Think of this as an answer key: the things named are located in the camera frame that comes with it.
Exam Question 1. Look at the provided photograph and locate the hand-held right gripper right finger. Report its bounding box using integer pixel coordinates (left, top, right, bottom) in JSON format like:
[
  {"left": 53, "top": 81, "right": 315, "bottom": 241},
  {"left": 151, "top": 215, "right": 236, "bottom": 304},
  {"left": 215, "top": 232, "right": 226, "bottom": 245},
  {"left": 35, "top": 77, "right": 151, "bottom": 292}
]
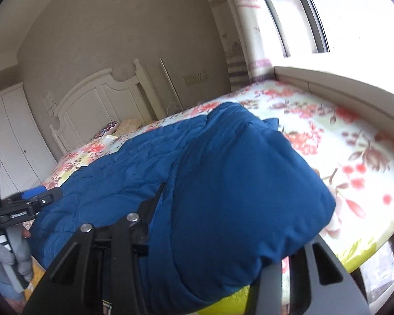
[{"left": 250, "top": 234, "right": 371, "bottom": 315}]

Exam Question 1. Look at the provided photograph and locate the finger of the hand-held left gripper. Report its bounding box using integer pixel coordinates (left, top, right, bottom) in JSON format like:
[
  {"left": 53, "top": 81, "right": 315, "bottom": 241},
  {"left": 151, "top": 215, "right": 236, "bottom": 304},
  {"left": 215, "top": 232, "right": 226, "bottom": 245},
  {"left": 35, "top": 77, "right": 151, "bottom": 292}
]
[
  {"left": 20, "top": 186, "right": 48, "bottom": 201},
  {"left": 26, "top": 188, "right": 64, "bottom": 215}
]

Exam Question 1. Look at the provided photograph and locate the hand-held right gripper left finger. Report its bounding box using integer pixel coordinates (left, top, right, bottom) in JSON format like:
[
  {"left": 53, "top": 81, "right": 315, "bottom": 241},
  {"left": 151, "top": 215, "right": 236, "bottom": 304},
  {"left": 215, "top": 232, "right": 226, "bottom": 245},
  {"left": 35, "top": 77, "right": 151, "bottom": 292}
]
[{"left": 22, "top": 182, "right": 166, "bottom": 315}]

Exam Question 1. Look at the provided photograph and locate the blue quilted jacket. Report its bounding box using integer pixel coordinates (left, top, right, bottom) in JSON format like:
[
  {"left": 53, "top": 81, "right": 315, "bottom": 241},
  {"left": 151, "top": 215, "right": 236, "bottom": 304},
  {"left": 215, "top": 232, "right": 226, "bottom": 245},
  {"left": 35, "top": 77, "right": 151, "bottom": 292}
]
[{"left": 28, "top": 102, "right": 337, "bottom": 315}]

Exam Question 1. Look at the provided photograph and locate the white wardrobe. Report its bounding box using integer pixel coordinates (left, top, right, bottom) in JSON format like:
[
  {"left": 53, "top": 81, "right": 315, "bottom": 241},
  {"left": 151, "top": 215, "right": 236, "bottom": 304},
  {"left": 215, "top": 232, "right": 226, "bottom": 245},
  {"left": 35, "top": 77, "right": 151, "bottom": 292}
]
[{"left": 0, "top": 82, "right": 58, "bottom": 201}]

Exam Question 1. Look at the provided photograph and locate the yellow pillow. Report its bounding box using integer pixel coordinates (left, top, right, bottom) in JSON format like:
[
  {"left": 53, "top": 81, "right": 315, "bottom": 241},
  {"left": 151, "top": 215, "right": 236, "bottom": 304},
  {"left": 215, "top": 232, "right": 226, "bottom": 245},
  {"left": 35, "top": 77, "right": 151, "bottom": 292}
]
[{"left": 113, "top": 118, "right": 143, "bottom": 137}]

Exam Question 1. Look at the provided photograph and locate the purple patterned pillow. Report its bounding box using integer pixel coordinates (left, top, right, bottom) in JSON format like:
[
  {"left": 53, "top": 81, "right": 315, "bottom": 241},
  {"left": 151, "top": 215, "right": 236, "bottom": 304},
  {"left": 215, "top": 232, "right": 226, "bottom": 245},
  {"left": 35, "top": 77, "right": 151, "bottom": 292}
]
[{"left": 97, "top": 120, "right": 119, "bottom": 138}]

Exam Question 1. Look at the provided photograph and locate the white headboard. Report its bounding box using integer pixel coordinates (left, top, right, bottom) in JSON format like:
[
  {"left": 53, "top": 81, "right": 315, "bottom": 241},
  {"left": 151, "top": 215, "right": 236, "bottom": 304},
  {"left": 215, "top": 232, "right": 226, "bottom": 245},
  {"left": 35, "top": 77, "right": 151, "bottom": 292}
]
[{"left": 49, "top": 58, "right": 166, "bottom": 155}]

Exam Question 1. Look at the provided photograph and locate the thin white stick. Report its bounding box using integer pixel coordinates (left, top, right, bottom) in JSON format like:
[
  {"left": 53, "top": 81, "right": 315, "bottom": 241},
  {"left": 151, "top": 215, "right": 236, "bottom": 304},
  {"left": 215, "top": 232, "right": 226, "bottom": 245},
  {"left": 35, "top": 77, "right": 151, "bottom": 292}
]
[{"left": 159, "top": 58, "right": 184, "bottom": 109}]

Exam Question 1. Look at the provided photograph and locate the floral blanket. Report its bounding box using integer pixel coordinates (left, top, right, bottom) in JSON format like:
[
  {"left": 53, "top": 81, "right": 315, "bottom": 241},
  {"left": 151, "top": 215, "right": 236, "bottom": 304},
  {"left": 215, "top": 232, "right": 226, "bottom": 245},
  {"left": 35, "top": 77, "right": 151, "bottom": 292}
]
[{"left": 21, "top": 80, "right": 394, "bottom": 315}]

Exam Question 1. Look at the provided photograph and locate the white window sill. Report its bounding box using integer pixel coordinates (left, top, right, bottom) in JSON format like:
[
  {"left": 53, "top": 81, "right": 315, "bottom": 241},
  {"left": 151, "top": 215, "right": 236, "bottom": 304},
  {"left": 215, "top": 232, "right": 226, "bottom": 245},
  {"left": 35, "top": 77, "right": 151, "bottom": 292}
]
[{"left": 273, "top": 54, "right": 394, "bottom": 145}]

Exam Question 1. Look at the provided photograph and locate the patterned curtain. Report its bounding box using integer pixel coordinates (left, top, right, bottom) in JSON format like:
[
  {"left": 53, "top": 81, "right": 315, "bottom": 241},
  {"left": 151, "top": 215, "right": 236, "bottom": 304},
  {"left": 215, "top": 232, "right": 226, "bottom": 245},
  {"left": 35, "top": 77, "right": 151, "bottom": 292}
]
[{"left": 197, "top": 0, "right": 276, "bottom": 91}]

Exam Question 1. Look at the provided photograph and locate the window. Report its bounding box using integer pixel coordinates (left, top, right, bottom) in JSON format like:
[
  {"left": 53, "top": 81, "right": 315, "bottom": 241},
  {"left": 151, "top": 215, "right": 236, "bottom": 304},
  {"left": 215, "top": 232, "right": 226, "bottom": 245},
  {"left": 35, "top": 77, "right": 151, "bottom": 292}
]
[{"left": 259, "top": 0, "right": 394, "bottom": 56}]

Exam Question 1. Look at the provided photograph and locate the dark wooden bed frame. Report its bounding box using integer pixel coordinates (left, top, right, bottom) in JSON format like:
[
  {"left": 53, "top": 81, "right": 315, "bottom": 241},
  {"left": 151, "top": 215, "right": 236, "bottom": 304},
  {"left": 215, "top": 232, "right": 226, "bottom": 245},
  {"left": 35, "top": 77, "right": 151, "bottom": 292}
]
[{"left": 359, "top": 223, "right": 394, "bottom": 302}]

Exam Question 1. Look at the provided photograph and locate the white wall switch panel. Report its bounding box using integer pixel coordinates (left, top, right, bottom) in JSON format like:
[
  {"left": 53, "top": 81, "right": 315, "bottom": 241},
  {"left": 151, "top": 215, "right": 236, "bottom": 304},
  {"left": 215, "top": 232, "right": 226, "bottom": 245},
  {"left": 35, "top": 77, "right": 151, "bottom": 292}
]
[{"left": 43, "top": 90, "right": 58, "bottom": 117}]

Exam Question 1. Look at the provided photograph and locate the wall socket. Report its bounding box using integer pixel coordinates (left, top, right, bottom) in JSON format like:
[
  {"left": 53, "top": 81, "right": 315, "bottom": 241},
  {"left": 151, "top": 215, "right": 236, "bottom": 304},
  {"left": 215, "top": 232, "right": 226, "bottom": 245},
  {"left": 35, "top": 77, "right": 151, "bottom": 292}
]
[{"left": 183, "top": 70, "right": 207, "bottom": 84}]

